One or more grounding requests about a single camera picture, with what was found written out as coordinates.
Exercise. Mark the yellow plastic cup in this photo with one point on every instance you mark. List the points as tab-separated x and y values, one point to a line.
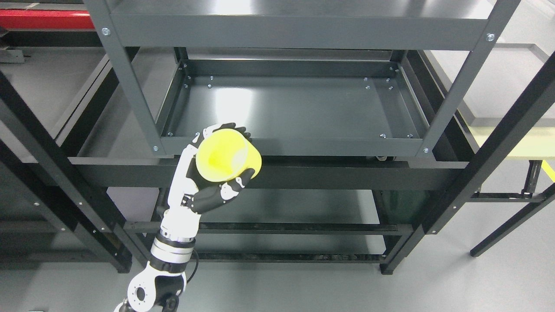
225	155

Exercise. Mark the grey metal shelf unit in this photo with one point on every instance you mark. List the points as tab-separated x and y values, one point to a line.
306	77

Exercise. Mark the black metal shelf rack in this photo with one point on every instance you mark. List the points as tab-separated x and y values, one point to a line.
77	187

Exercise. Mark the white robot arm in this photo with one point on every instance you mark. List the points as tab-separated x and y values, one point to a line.
164	278

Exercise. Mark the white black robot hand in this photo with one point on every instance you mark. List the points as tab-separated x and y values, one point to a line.
191	195

